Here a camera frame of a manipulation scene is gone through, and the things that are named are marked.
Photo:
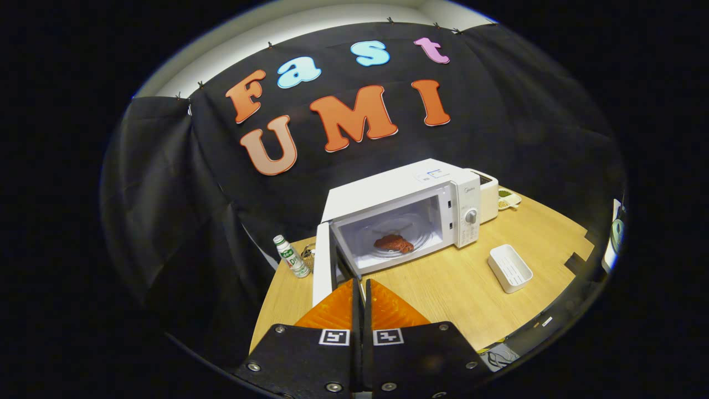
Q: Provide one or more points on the white microwave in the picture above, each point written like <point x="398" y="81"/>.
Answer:
<point x="388" y="191"/>

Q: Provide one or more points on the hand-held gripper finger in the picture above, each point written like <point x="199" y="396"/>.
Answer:
<point x="366" y="321"/>
<point x="357" y="321"/>

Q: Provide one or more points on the small white green-label bottle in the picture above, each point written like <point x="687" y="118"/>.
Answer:
<point x="292" y="257"/>

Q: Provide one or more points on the white divided dish of beans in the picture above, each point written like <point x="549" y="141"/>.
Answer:
<point x="508" y="200"/>

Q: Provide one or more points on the white toaster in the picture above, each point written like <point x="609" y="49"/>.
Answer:
<point x="488" y="202"/>

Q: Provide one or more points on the brown cooked meat piece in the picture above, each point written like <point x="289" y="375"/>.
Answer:
<point x="393" y="243"/>

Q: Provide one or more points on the white rectangular plastic tray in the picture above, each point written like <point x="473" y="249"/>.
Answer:
<point x="509" y="269"/>

